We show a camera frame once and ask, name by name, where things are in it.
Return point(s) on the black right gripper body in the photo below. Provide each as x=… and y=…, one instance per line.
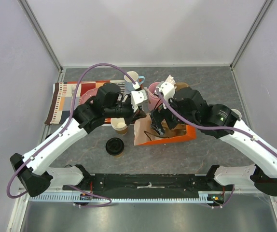
x=160, y=118

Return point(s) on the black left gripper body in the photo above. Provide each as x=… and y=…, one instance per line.
x=132, y=115

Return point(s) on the orange paper bag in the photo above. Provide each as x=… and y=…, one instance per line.
x=145, y=135

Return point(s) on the brown cardboard cup carrier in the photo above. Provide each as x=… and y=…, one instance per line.
x=181, y=85

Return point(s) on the black plastic cup lid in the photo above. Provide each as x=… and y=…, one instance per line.
x=114, y=146

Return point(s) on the brown paper coffee cup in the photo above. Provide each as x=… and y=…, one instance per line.
x=118, y=155

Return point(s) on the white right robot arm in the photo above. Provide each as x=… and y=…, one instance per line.
x=186, y=106

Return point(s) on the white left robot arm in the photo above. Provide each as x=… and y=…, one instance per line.
x=33, y=168

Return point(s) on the pink utensil holder cup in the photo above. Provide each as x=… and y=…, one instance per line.
x=154, y=101

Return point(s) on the stack of paper cups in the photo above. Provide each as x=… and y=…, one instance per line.
x=119, y=125

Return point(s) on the pink polka dot plate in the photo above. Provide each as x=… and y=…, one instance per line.
x=87, y=95

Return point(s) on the small white paper cup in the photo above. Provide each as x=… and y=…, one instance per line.
x=238, y=113

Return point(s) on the colourful patchwork placemat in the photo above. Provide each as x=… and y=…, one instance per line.
x=61, y=101

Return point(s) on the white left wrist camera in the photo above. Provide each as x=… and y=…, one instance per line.
x=138, y=98

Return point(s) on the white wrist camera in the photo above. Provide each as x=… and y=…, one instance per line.
x=138, y=98
x=166, y=89

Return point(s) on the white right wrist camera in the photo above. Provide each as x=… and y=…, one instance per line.
x=166, y=89

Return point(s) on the pink handled fork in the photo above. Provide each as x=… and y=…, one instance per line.
x=73, y=89

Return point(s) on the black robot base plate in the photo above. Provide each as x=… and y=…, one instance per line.
x=151, y=185

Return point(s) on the grey cable duct rail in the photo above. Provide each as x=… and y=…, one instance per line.
x=75, y=197

